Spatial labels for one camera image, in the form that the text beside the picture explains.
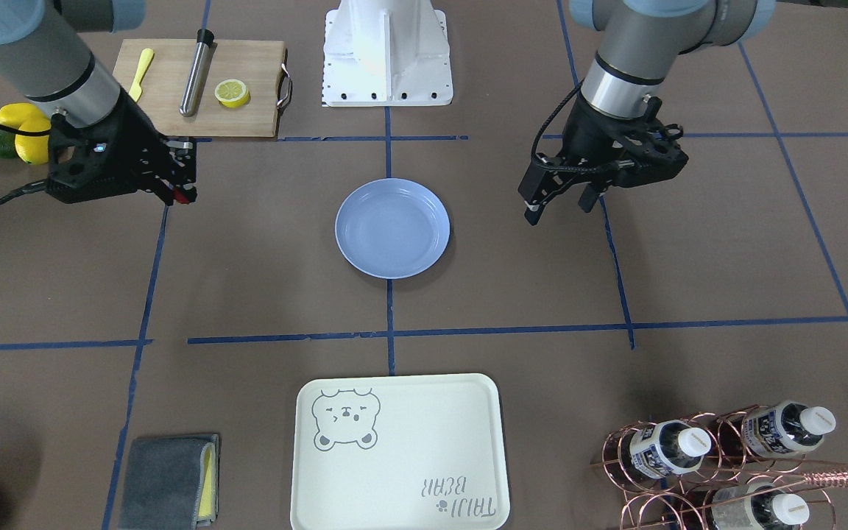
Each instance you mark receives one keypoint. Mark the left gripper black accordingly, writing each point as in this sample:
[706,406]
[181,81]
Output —
[584,135]

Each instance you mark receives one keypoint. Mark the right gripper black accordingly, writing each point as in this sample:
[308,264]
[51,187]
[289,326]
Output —
[132,137]

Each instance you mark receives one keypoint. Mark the blue plate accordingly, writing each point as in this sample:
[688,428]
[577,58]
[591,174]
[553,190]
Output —
[392,228]

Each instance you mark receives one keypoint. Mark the red strawberry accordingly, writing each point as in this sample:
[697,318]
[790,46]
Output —
[184,196]

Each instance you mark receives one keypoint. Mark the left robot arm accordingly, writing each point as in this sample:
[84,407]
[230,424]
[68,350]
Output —
[642,39]

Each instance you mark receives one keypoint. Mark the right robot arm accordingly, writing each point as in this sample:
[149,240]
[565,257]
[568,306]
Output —
[43,56]

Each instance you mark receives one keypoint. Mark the yellow plastic knife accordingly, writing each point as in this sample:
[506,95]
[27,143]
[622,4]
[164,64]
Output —
[144,62]

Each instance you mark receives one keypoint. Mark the half lemon slice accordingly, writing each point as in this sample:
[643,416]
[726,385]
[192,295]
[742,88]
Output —
[232,93]

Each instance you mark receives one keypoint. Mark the wooden cutting board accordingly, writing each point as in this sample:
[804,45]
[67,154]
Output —
[257,63]

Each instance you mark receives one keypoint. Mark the yellow lemon front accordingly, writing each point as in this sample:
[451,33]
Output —
[33,149]

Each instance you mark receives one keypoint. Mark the yellow lemon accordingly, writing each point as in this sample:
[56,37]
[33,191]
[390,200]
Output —
[33,149]
[16,114]

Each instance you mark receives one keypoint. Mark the yellow lemon rear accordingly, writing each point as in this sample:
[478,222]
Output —
[16,114]

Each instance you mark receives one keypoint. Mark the tea bottle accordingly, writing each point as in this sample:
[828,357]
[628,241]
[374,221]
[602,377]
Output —
[756,506]
[787,429]
[664,450]

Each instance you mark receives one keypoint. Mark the cream bear tray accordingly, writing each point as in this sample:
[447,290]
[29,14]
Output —
[399,452]

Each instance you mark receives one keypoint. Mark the grey folded cloth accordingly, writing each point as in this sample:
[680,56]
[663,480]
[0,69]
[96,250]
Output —
[172,482]

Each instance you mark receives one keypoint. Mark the tea bottle lower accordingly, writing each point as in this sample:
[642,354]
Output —
[756,506]

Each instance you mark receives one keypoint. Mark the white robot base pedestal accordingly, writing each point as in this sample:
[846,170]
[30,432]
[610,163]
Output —
[386,54]

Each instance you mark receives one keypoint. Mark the copper wire bottle rack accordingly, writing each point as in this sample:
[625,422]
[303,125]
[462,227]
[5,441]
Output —
[680,502]

